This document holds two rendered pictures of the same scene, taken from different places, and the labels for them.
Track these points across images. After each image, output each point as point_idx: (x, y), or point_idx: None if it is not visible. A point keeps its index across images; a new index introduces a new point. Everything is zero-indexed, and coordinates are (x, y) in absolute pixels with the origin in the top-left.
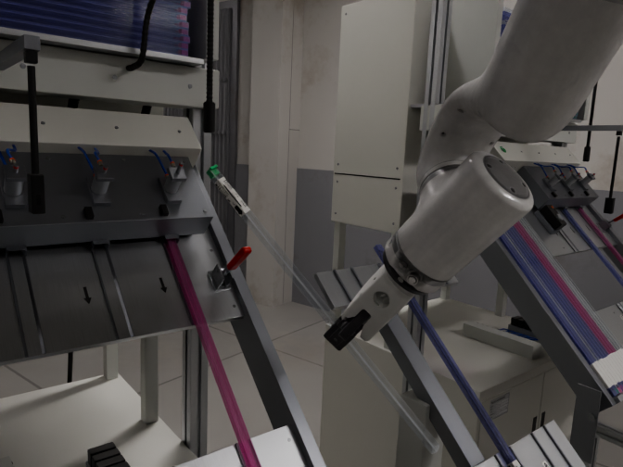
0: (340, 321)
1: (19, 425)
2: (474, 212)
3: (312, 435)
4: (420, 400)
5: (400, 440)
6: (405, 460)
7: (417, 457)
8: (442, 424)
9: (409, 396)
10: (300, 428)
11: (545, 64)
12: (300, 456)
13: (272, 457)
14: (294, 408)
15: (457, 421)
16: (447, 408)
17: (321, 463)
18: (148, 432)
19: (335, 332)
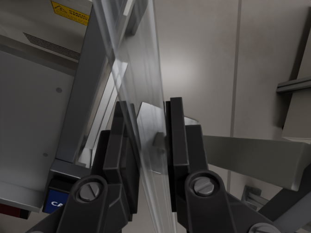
0: (67, 208)
1: None
2: None
3: (86, 115)
4: (300, 175)
5: (258, 143)
6: (245, 152)
7: (247, 169)
8: (278, 210)
9: (303, 156)
10: (75, 98)
11: None
12: (62, 113)
13: (19, 88)
14: (86, 72)
15: (296, 223)
16: (307, 211)
17: (72, 140)
18: None
19: (93, 160)
